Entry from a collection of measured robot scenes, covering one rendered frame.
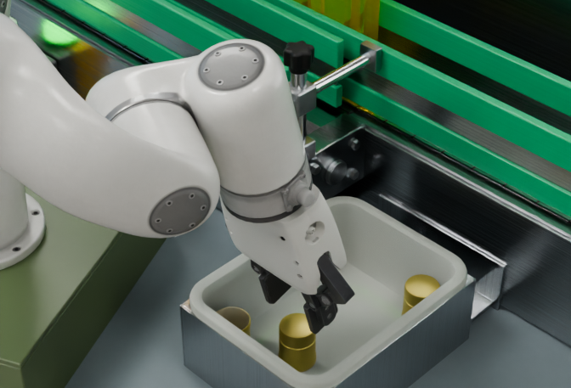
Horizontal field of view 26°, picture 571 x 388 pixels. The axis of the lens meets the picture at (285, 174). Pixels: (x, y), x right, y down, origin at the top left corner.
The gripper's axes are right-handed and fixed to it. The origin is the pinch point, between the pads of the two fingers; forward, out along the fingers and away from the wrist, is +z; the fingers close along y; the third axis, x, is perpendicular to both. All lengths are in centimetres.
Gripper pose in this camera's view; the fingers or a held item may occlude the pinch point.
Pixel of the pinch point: (298, 295)
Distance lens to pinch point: 111.3
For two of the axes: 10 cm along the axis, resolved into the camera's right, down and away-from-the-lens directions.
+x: -6.7, 6.2, -3.9
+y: -7.2, -4.2, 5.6
